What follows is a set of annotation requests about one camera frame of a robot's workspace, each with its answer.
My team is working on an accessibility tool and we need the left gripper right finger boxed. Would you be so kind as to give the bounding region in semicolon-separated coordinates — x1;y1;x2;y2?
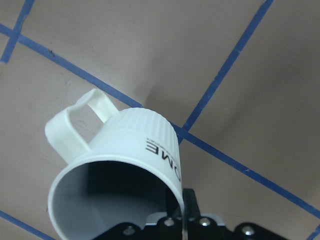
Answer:
182;188;200;223

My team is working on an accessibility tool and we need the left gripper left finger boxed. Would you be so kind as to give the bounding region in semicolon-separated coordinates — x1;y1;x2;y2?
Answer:
87;162;175;220

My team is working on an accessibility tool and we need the white mug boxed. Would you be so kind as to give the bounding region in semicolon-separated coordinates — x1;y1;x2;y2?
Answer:
45;89;185;240

